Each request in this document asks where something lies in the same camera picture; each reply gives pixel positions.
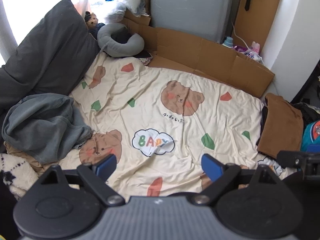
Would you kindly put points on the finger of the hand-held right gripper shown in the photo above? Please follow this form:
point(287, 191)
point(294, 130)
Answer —
point(287, 158)

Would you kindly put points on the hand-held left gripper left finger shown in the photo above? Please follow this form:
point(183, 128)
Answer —
point(107, 165)

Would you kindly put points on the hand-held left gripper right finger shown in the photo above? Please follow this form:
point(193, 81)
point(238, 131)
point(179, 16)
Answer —
point(211, 166)

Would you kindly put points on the light blue jeans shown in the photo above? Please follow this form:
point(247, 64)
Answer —
point(45, 122)

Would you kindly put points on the dark clothes pile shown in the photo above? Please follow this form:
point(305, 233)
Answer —
point(308, 112)

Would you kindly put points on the teal garment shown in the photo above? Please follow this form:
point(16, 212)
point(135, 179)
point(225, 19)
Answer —
point(310, 135)

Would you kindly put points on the cream bear print bedsheet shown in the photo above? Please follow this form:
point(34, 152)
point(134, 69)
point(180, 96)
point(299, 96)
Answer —
point(150, 92)

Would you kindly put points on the beige garment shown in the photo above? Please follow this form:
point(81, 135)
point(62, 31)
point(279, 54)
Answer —
point(22, 156)

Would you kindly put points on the white fluffy patterned blanket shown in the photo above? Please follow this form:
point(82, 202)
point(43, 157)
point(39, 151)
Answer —
point(17, 180)

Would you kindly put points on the white printed packet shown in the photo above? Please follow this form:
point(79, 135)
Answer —
point(251, 55)

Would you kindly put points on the floral print cloth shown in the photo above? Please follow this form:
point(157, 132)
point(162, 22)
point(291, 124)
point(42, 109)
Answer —
point(146, 61)

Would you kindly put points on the brown cardboard sheet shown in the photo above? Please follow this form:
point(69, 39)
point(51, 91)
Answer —
point(200, 55)

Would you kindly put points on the pink bottle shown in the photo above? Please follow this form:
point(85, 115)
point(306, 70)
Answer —
point(255, 47)

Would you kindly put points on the light blue bottle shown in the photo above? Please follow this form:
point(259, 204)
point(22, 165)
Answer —
point(228, 42)

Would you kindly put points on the grey neck pillow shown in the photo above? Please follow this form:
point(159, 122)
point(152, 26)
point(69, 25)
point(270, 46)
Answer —
point(105, 35)

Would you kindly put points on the brown board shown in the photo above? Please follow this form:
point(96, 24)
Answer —
point(257, 25)

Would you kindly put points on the brown teddy bear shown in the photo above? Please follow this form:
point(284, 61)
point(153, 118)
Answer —
point(92, 20)

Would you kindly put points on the clear plastic bag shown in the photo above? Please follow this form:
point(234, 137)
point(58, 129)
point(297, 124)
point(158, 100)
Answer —
point(115, 12)

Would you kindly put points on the grey appliance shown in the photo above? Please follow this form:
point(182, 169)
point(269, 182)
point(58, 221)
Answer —
point(190, 7)

